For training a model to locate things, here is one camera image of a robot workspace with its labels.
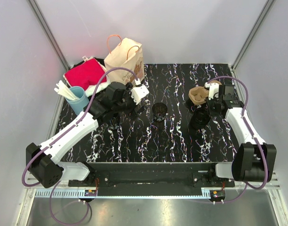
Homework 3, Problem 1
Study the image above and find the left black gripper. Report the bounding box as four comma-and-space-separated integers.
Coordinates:
113, 83, 147, 121

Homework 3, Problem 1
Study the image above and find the black cup stack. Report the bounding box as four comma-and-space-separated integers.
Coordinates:
190, 108, 211, 129
105, 114, 120, 129

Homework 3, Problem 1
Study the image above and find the single black paper cup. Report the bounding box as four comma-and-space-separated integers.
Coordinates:
152, 103, 168, 121

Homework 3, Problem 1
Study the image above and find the cream bear paper bag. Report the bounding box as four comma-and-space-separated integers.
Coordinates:
104, 35, 145, 85

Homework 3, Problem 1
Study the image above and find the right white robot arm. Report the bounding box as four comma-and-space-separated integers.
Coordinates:
205, 83, 277, 187

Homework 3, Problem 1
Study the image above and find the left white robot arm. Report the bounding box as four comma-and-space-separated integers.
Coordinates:
26, 82, 149, 188

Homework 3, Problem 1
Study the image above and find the light blue cup holder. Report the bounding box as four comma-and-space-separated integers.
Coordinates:
65, 86, 89, 115

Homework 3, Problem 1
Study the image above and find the red napkin stack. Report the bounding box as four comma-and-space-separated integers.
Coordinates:
63, 56, 106, 97

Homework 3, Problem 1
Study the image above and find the black napkin tray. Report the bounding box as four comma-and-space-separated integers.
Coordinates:
71, 57, 105, 69

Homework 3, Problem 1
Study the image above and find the white stirrer sticks bundle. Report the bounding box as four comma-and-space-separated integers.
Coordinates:
54, 81, 80, 101

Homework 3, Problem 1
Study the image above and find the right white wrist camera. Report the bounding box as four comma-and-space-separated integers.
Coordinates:
204, 81, 221, 100

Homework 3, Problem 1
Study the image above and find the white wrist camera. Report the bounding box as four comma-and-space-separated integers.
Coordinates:
204, 81, 221, 100
131, 79, 149, 105

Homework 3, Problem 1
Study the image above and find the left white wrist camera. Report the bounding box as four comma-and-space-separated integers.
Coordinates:
131, 79, 149, 105

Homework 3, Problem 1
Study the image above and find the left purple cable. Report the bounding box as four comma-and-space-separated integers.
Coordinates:
21, 67, 142, 224

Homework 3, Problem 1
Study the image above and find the aluminium rail frame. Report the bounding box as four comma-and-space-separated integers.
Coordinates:
16, 0, 288, 226

